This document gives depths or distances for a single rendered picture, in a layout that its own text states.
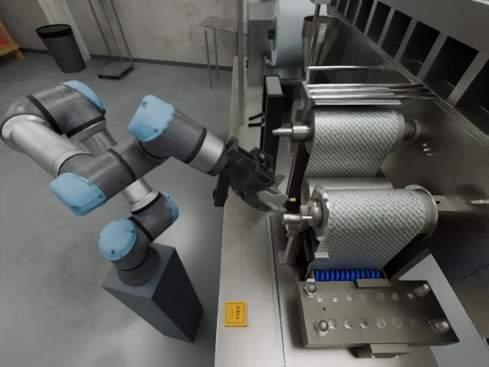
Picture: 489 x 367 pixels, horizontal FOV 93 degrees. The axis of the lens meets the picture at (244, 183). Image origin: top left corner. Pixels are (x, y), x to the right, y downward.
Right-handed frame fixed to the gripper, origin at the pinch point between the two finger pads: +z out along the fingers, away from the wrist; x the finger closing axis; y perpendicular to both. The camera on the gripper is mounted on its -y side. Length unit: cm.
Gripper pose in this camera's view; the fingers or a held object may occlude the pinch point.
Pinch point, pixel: (278, 202)
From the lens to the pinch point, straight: 56.5
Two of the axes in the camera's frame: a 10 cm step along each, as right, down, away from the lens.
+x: -0.1, -7.4, 6.7
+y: 6.5, -5.2, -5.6
